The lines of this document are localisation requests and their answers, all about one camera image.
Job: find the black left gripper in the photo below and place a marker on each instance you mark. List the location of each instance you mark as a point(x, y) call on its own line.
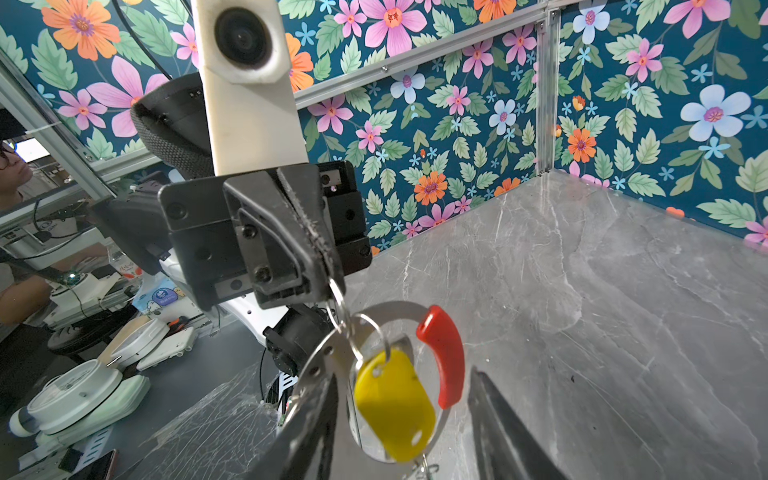
point(284, 234)

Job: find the silver keyring with keys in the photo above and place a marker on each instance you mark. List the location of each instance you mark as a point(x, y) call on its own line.
point(387, 423)

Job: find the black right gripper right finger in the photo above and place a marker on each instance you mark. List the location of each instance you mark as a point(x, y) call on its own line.
point(505, 448)

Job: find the seated person with glasses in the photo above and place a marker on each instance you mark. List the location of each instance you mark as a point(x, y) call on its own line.
point(29, 173)

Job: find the white round device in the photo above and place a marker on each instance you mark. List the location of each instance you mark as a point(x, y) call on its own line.
point(90, 395)

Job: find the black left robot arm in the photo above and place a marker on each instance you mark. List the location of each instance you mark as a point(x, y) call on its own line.
point(172, 123)

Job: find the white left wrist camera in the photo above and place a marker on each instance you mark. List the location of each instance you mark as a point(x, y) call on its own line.
point(244, 64)

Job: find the black smartphone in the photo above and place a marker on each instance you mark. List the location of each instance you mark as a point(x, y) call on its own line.
point(101, 469)

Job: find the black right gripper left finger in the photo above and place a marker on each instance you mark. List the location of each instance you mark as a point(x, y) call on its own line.
point(304, 448)

